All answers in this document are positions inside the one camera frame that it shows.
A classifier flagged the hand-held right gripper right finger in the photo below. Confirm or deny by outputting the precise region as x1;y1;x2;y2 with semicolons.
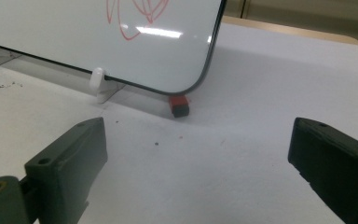
287;117;358;224

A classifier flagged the small red and black eraser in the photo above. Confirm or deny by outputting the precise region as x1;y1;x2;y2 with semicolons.
168;94;191;119

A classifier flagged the white whiteboard with black edge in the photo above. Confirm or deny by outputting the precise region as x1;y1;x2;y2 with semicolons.
0;0;227;96

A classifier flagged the wooden table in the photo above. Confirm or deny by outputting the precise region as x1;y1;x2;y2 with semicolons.
222;15;358;46

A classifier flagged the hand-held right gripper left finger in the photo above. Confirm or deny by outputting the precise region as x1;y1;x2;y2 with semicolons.
23;117;108;224

